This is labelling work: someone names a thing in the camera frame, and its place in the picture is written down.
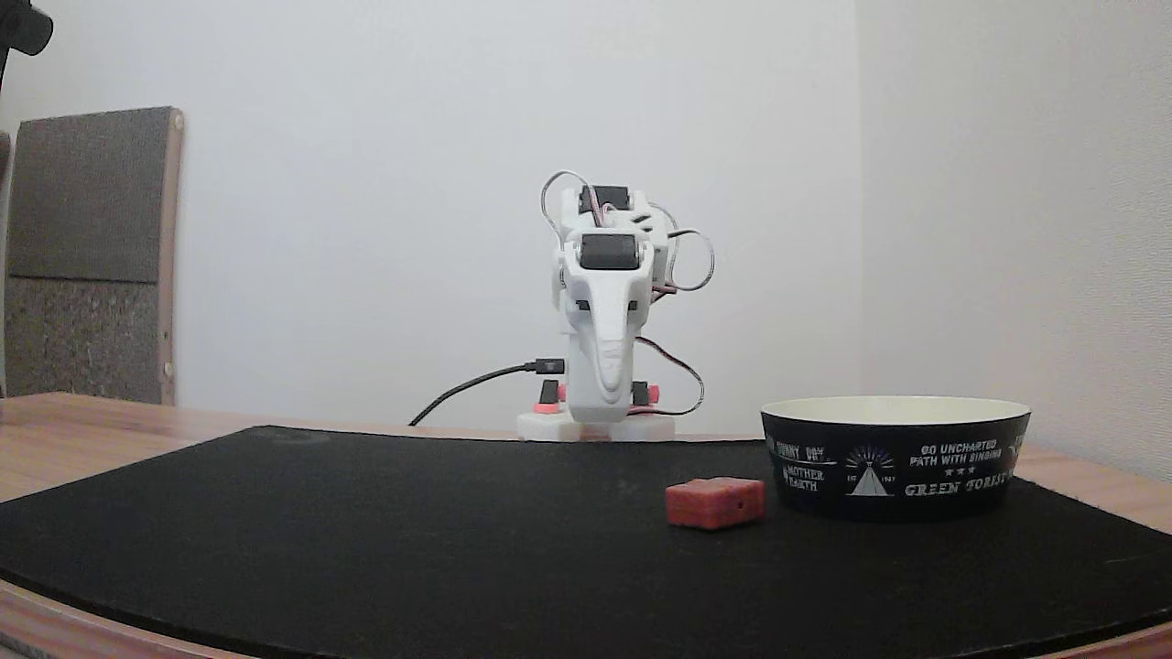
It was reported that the red toy block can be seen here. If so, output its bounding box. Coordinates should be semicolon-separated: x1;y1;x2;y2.
666;477;766;531

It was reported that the black printed bowl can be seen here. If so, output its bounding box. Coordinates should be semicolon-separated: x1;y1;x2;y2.
761;395;1032;524

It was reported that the black felt mat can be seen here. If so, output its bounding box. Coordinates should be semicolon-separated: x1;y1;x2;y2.
0;425;1172;659

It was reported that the grey board with wooden edge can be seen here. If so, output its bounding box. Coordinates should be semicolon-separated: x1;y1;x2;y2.
3;106;184;406

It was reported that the red black servo wire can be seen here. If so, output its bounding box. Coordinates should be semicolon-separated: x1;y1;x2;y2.
628;336;706;417

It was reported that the grey looped servo wire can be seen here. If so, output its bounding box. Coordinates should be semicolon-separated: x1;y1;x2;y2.
539;169;601;246
652;203;716;296

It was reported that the black USB cable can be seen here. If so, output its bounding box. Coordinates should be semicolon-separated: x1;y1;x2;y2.
408;359;567;427

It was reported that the black camera device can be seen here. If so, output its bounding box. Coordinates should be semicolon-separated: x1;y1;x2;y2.
0;0;54;92

